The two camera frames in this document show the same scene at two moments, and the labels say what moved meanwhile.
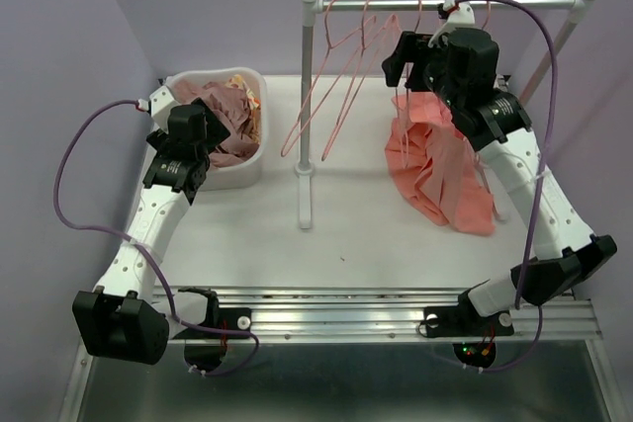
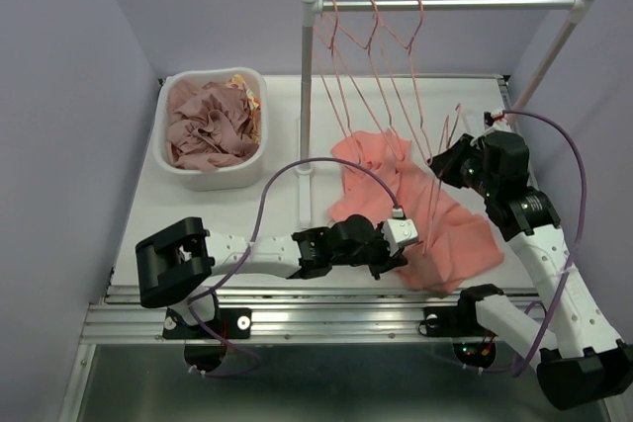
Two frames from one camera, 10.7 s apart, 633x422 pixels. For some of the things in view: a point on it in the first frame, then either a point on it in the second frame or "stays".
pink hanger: (387, 27) to (367, 46)
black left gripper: (216, 132) to (387, 262)
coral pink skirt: (435, 168) to (454, 241)
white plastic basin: (242, 176) stays
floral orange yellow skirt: (253, 103) stays
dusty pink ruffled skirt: (228, 105) stays
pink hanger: (371, 21) to (336, 74)
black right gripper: (412, 46) to (447, 162)
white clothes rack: (311, 3) stays
